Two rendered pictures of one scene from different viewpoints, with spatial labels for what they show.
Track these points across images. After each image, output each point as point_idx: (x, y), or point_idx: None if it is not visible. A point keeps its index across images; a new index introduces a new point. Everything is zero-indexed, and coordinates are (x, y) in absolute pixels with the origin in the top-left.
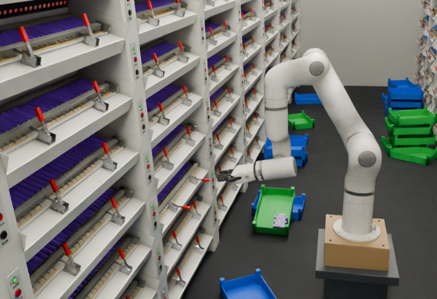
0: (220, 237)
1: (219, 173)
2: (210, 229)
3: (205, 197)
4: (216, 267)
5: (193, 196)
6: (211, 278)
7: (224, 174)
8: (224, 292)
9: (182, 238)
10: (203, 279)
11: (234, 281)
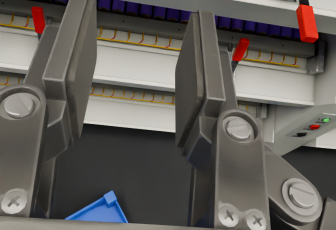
0: (296, 154)
1: (187, 26)
2: (269, 129)
3: (326, 78)
4: None
5: (312, 43)
6: (155, 165)
7: (43, 80)
8: (78, 211)
9: (100, 60)
10: (150, 149)
11: None
